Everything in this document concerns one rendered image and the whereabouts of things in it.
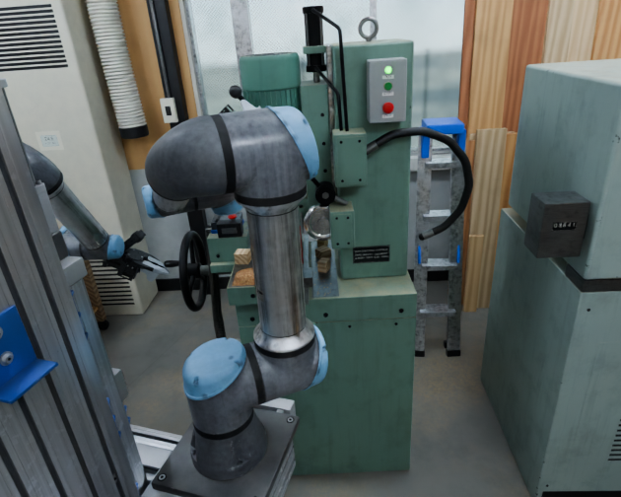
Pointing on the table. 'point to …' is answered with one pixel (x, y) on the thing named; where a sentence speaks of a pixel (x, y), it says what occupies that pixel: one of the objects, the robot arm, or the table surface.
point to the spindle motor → (271, 79)
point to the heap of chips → (243, 277)
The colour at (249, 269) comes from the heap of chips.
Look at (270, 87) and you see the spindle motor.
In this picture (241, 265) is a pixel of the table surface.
